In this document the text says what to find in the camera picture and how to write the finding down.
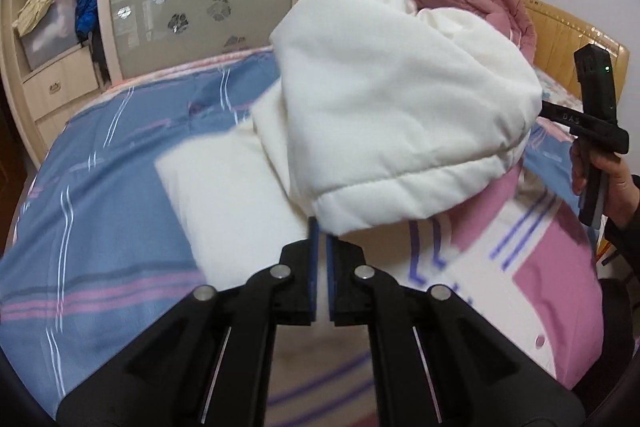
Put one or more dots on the floral bed sheet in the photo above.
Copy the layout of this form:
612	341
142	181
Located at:
555	89

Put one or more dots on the blue garment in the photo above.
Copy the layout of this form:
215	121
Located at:
86	14

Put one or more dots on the wooden headboard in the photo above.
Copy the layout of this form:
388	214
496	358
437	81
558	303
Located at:
555	42

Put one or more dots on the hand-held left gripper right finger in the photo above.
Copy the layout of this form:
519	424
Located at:
332	277

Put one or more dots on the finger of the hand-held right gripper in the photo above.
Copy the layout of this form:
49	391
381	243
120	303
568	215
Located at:
549	109

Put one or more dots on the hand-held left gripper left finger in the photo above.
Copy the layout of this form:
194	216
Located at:
313	257

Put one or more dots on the clear plastic storage box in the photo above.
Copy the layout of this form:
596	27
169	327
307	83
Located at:
50	37

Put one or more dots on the pink and white hooded jacket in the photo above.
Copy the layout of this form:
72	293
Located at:
400	107

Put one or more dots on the person's right hand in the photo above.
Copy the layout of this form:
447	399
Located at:
620	192

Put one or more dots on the person's right forearm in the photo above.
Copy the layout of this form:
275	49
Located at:
627	227

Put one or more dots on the pale yellow cloth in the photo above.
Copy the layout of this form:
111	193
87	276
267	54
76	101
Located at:
35	7

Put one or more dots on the beige wardrobe drawer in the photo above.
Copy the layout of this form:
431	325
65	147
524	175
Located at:
60	79
70	122

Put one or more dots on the blue striped bed sheet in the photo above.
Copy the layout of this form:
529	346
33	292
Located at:
100	187

